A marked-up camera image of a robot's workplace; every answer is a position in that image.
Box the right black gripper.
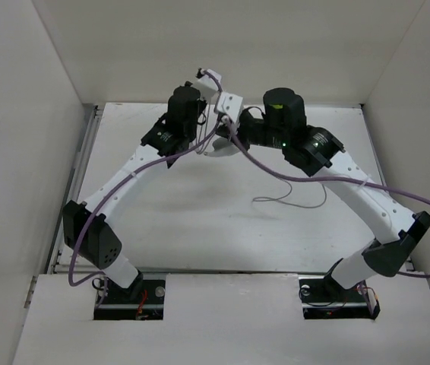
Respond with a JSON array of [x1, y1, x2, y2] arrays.
[[216, 110, 289, 151]]

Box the grey white headphones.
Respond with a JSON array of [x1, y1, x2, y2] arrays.
[[204, 137, 239, 158]]

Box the grey headphone cable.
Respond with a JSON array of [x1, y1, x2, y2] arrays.
[[195, 100, 328, 210]]

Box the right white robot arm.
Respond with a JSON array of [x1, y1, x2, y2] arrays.
[[215, 87, 430, 300]]

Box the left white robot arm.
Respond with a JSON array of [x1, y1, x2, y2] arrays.
[[62, 75, 220, 302]]

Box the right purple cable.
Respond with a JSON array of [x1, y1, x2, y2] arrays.
[[224, 117, 430, 278]]

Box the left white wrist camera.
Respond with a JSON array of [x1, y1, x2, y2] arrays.
[[193, 68, 222, 101]]

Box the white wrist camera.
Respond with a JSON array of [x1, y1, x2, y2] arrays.
[[193, 68, 222, 101], [214, 91, 244, 122]]

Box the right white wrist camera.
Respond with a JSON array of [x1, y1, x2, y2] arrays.
[[214, 91, 244, 122]]

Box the left aluminium rail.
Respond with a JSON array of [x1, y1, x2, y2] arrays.
[[42, 103, 103, 274]]

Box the aluminium rail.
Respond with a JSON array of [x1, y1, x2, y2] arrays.
[[49, 265, 323, 275], [42, 103, 103, 274]]

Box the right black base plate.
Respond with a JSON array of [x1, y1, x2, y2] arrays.
[[298, 276, 381, 320]]

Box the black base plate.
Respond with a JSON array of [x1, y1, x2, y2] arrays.
[[298, 276, 381, 320], [92, 275, 166, 321]]

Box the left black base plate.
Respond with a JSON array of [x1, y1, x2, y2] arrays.
[[92, 275, 166, 321]]

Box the front aluminium rail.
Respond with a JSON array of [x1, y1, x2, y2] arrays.
[[49, 265, 323, 275]]

